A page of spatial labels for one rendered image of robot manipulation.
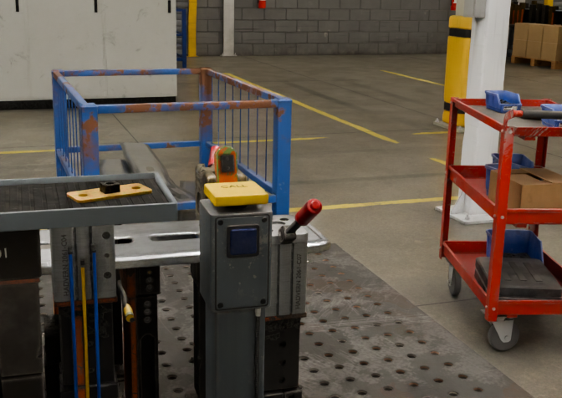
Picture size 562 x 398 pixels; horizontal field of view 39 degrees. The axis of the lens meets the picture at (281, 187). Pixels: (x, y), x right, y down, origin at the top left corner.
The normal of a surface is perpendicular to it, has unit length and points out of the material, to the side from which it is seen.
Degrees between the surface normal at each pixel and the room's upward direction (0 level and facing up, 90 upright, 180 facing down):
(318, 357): 0
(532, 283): 0
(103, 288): 90
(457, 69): 90
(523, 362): 0
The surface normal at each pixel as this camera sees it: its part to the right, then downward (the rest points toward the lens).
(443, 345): 0.02, -0.97
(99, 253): 0.29, 0.24
